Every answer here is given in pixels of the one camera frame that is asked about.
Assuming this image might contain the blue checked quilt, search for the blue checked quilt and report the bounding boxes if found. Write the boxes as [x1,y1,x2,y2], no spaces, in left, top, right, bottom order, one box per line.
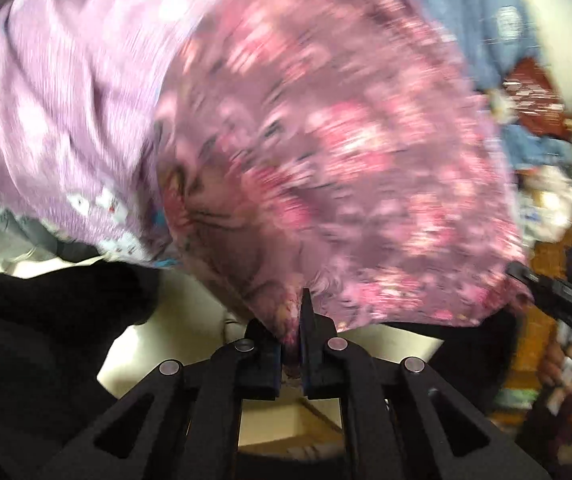
[381,0,539,96]

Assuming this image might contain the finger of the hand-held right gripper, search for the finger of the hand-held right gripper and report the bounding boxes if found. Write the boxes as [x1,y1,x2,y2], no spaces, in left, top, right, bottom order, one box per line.
[506,260,567,311]

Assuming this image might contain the person's right hand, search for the person's right hand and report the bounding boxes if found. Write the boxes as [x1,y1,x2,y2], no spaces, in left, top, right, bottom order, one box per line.
[538,342,572,416]

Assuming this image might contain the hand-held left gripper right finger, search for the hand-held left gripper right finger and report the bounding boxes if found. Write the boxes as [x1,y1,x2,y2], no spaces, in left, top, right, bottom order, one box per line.
[298,287,552,480]

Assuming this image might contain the blue denim clothes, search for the blue denim clothes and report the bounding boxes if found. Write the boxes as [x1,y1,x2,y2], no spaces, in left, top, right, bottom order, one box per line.
[501,122,572,171]

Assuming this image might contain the red plastic bag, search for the red plastic bag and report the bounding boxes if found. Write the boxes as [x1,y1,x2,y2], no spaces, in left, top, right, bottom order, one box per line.
[503,57,572,138]

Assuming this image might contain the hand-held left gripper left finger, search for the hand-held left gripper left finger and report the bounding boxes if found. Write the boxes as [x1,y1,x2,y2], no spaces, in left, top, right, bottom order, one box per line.
[36,317,284,480]

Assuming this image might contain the purple floral bedsheet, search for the purple floral bedsheet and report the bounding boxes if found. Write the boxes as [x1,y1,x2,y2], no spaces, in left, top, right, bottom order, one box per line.
[0,0,247,268]

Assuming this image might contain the maroon floral garment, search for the maroon floral garment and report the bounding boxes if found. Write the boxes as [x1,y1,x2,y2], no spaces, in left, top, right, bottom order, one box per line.
[153,0,534,356]

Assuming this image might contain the white plastic bag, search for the white plastic bag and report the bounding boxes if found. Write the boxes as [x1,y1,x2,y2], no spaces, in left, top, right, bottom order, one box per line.
[516,165,572,248]

